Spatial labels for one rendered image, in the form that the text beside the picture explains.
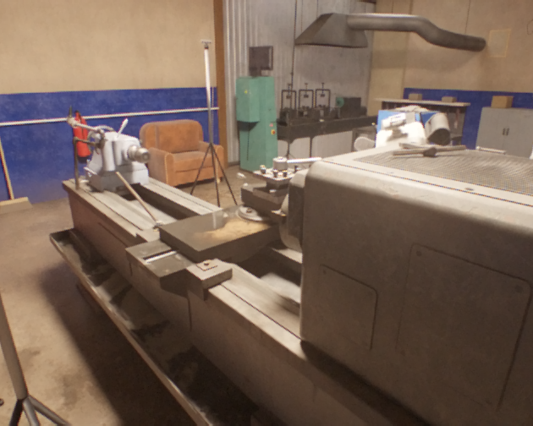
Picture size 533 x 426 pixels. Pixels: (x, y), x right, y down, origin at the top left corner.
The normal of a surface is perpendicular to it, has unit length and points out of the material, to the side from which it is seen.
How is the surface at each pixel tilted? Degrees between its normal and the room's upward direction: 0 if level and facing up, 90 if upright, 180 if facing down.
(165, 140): 98
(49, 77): 90
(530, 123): 90
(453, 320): 90
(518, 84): 90
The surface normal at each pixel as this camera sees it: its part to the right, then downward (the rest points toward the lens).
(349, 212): -0.76, 0.22
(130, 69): 0.66, 0.26
